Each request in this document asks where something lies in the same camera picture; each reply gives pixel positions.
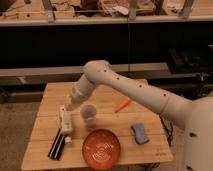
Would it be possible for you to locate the black cable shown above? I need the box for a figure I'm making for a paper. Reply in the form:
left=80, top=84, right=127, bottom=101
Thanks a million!
left=159, top=114, right=174, bottom=148

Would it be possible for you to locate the clear plastic bottle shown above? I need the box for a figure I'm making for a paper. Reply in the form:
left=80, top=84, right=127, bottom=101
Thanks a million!
left=59, top=105, right=72, bottom=143

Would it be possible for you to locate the wooden table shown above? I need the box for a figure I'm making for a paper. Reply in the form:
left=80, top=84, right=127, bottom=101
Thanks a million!
left=21, top=82, right=173, bottom=171

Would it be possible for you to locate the black striped box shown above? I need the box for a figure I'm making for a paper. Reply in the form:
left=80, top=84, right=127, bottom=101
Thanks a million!
left=48, top=129, right=65, bottom=160

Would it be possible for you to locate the orange carrot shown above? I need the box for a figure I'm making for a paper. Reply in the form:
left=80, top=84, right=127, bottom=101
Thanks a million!
left=114, top=98, right=131, bottom=113

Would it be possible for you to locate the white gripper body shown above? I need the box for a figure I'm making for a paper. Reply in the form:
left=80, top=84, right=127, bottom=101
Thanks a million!
left=65, top=88, right=82, bottom=111

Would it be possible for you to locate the blue grey sponge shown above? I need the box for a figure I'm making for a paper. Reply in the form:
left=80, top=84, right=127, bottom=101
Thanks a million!
left=131, top=123, right=149, bottom=145

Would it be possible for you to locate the orange bowl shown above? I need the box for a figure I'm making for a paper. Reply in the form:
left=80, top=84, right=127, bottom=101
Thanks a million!
left=82, top=129, right=121, bottom=171

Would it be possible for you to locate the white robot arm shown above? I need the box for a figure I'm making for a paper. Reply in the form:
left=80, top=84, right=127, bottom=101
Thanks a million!
left=66, top=60, right=213, bottom=171

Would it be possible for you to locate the wooden shelf with clutter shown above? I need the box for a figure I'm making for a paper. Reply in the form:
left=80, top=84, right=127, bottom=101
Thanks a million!
left=0, top=0, right=213, bottom=27

